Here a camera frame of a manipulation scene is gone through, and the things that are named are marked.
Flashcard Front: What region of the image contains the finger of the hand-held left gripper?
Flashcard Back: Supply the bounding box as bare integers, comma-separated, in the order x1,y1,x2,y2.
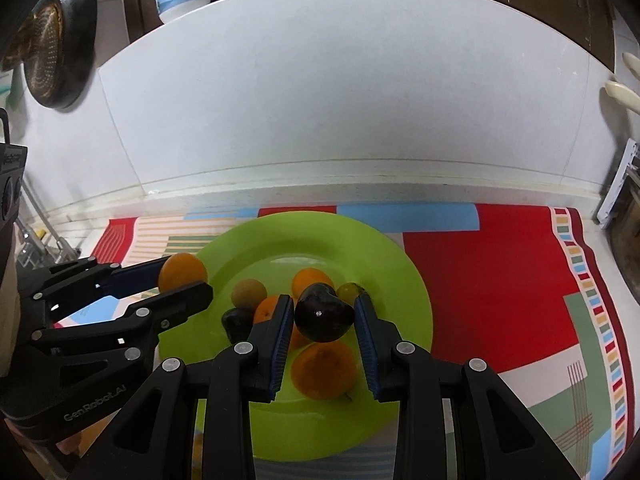
17,255,173,313
30,281,215,363

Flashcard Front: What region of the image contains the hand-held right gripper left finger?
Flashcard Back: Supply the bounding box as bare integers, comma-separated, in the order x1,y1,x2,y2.
65,294,295,480

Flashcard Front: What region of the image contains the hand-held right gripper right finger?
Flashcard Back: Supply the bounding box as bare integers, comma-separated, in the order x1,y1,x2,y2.
352,294,581,480

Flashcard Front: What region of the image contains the small orange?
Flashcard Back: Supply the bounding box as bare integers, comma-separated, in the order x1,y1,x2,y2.
252,295,310,351

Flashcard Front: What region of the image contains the large orange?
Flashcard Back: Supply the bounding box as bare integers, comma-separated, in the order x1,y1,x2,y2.
158,253,209,293

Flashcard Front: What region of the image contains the green plate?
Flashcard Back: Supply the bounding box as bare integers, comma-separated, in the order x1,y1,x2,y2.
156,212,433,462

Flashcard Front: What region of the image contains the large dark plum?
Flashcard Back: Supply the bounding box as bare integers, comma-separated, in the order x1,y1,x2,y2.
293,283,356,344

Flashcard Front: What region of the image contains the small dark plum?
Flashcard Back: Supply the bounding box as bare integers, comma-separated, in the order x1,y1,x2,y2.
221,307,257,345

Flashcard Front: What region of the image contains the green tomato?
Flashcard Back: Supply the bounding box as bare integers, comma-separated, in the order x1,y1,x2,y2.
336,282,366,306

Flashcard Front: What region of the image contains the beige round fruit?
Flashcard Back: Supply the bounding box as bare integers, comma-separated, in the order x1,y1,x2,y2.
231,279,268,310

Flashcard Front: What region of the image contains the person's left hand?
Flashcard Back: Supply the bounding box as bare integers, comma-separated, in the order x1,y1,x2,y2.
0,280,20,378

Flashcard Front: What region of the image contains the orange with stem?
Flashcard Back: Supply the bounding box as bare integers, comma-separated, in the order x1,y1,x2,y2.
291,341,358,403

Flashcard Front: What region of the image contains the speckled orange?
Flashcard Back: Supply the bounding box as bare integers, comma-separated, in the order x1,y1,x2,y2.
291,268,336,301

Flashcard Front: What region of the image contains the metal fixture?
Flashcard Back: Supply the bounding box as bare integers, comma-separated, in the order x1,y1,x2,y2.
15,180,81,266

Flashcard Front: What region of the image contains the colourful patterned tablecloth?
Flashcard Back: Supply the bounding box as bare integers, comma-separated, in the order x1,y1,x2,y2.
50,202,632,480

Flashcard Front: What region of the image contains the black frying pan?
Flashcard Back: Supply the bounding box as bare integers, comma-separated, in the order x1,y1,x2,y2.
25,0,98,110

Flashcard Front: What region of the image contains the large steel pot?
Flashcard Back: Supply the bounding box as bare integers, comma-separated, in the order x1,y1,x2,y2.
607,200,640,306

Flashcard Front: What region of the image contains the white dish rack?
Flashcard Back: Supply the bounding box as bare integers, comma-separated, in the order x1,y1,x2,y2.
595,140,640,231

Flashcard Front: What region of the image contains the golden wire strainer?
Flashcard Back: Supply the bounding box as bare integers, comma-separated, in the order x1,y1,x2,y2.
0,2,65,101

